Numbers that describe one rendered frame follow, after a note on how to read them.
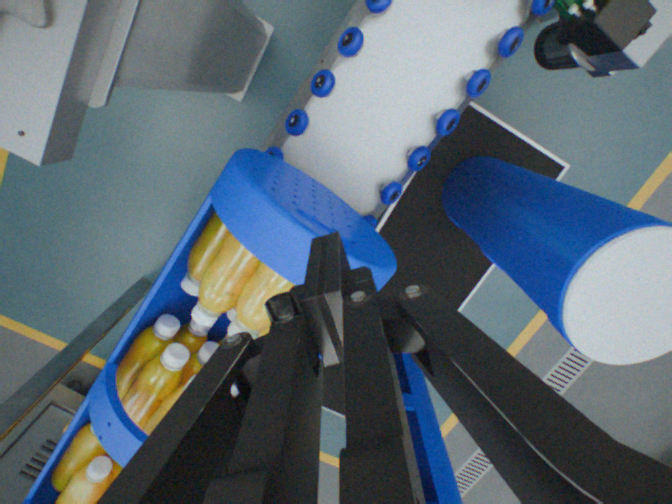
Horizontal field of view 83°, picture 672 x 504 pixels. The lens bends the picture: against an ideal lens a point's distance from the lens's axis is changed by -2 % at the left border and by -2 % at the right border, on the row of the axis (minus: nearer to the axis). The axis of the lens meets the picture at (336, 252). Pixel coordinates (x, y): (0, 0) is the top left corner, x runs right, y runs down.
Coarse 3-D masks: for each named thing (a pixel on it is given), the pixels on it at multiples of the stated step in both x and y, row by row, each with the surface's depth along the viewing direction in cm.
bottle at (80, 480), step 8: (88, 464) 75; (80, 472) 73; (72, 480) 73; (80, 480) 72; (88, 480) 72; (96, 480) 73; (104, 480) 74; (64, 488) 75; (72, 488) 72; (80, 488) 72; (88, 488) 72; (96, 488) 73; (104, 488) 75; (64, 496) 73; (72, 496) 72; (80, 496) 72; (88, 496) 72; (96, 496) 73
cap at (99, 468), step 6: (102, 456) 75; (96, 462) 73; (102, 462) 74; (108, 462) 74; (90, 468) 72; (96, 468) 72; (102, 468) 73; (108, 468) 74; (90, 474) 72; (96, 474) 72; (102, 474) 72
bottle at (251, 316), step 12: (264, 264) 52; (252, 276) 53; (264, 276) 51; (276, 276) 50; (252, 288) 52; (264, 288) 51; (276, 288) 51; (288, 288) 51; (240, 300) 53; (252, 300) 52; (264, 300) 52; (240, 312) 53; (252, 312) 52; (264, 312) 52; (240, 324) 55; (252, 324) 53; (264, 324) 54
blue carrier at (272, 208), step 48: (240, 192) 46; (288, 192) 51; (192, 240) 62; (240, 240) 46; (288, 240) 44; (384, 240) 64; (96, 384) 62; (96, 432) 58; (144, 432) 57; (48, 480) 83
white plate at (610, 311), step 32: (608, 256) 66; (640, 256) 66; (576, 288) 68; (608, 288) 68; (640, 288) 68; (576, 320) 70; (608, 320) 70; (640, 320) 70; (608, 352) 73; (640, 352) 73
